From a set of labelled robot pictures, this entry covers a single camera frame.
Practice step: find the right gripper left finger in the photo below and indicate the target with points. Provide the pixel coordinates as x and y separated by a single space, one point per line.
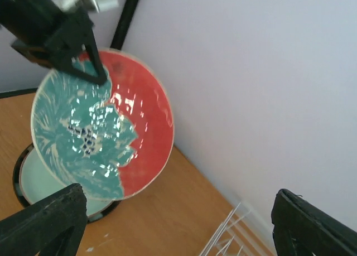
52 226

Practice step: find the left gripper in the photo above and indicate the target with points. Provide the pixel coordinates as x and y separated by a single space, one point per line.
72 37

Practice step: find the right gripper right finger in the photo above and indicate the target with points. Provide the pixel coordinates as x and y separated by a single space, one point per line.
302 229

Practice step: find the mint plate with flower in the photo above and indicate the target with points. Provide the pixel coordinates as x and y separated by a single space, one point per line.
42 183

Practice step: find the red teal flower plate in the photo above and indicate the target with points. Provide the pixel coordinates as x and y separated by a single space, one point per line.
113 139

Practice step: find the black rimmed beige plate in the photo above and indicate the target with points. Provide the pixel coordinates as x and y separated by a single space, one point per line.
19 189

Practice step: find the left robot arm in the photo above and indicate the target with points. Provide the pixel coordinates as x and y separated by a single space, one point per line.
32 20

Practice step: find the white wire dish rack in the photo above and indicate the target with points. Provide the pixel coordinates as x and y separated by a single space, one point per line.
234 236

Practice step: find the left black frame post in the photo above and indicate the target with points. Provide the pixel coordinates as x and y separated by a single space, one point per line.
124 23

